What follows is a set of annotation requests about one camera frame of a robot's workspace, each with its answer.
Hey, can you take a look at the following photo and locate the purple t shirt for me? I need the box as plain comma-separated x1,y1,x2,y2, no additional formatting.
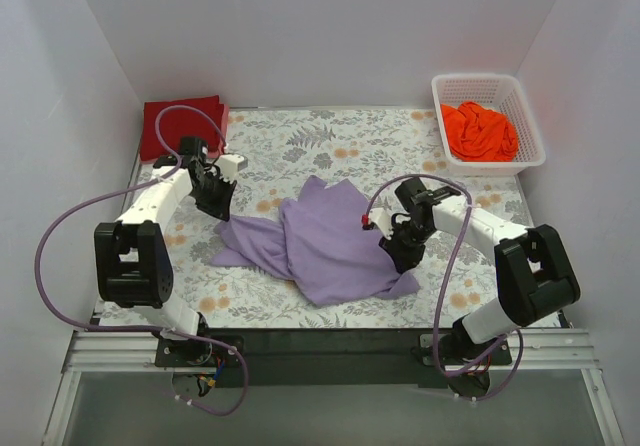
211,175,420,306

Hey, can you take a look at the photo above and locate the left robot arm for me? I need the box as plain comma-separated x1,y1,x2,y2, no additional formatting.
94,137,248,366

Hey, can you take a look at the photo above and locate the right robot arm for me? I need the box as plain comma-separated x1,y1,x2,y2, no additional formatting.
362,175,581,364

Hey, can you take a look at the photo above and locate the folded red t shirt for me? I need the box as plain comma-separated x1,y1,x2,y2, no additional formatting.
139,96,222,163

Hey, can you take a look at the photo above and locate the floral table mat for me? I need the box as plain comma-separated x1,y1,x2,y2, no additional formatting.
165,109,496,328

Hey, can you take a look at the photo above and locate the orange t shirt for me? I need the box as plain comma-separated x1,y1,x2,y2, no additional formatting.
440,101,519,163

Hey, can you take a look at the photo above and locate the white plastic basket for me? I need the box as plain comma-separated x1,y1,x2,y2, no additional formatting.
431,73,546,176

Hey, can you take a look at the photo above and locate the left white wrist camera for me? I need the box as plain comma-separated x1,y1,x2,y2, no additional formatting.
216,154,248,183

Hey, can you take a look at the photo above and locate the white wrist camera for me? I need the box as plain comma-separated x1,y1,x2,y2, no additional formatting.
216,154,248,183
361,208,398,240

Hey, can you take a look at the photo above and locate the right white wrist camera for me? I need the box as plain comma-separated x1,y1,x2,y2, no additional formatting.
361,208,398,240

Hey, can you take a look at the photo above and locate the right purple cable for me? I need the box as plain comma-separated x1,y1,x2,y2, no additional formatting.
362,173,525,403

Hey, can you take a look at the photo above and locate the purple cable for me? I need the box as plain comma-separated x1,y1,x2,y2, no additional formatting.
362,173,525,403
33,105,250,416

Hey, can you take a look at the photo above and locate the aluminium frame rail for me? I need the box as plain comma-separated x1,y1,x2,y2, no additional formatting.
43,328,624,445

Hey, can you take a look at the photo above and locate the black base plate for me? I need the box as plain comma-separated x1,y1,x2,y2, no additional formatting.
154,328,512,387

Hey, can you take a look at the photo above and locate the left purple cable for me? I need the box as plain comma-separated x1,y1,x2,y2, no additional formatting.
33,105,250,416

